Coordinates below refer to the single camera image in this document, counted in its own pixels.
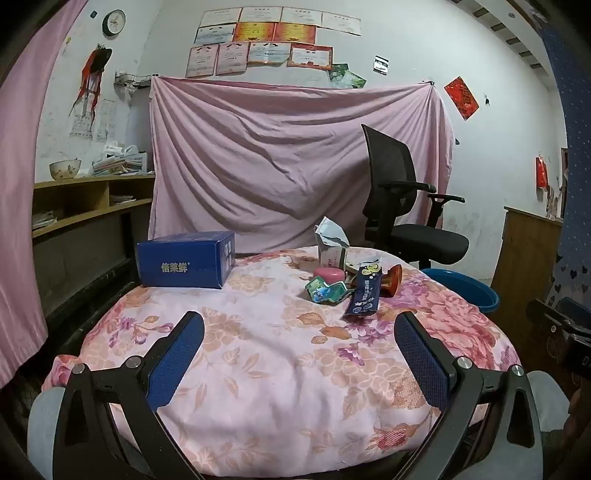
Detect dark blue packet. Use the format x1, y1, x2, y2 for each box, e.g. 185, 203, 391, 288
342, 264, 384, 321

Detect red brown plastic cup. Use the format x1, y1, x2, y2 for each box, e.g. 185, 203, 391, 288
381, 265, 403, 298

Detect pink hanging sheet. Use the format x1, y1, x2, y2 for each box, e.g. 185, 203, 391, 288
148, 76, 455, 254

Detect green snack packet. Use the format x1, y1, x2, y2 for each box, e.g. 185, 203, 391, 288
305, 277, 354, 304

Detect brown wooden cabinet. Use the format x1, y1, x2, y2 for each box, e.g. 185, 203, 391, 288
496, 206, 564, 370

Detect black office chair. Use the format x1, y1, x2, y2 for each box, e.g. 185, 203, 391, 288
361, 124, 470, 268

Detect blue plastic basin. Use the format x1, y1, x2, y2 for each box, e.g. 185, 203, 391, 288
420, 268, 501, 315

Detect blue dotted curtain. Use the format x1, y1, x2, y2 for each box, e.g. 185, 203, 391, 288
538, 9, 591, 305

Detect floral pink blanket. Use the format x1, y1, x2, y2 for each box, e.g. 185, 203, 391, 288
41, 247, 522, 476

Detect pink curtain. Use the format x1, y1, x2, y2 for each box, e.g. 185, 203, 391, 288
0, 0, 88, 386

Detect group of wall certificates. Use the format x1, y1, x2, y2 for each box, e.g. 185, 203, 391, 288
185, 6, 362, 78

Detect small wall shelf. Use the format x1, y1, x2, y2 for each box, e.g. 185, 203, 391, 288
114, 70, 153, 90

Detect pile of newspapers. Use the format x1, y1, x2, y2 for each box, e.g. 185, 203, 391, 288
91, 142, 149, 176

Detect white wall calendar sheets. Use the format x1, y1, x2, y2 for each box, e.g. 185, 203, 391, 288
70, 99, 116, 139

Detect blue cardboard box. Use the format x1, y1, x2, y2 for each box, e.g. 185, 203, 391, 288
136, 231, 236, 289

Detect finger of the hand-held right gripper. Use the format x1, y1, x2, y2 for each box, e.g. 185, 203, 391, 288
556, 298, 591, 320
526, 299, 573, 335

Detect red tassel decoration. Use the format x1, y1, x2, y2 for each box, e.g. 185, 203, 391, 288
71, 44, 113, 116

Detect wooden shelf unit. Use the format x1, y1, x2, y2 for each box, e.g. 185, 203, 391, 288
31, 173, 156, 287

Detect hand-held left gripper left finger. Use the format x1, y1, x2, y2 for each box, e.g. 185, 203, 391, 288
52, 311, 206, 480

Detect round wall clock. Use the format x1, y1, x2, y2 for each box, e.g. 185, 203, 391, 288
102, 10, 127, 37

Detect red paper wall poster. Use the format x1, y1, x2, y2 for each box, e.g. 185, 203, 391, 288
444, 76, 480, 121

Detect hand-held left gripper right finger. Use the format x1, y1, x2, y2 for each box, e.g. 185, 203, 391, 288
394, 311, 543, 480

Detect floral ceramic bowl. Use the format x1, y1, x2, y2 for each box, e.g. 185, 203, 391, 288
49, 160, 82, 181

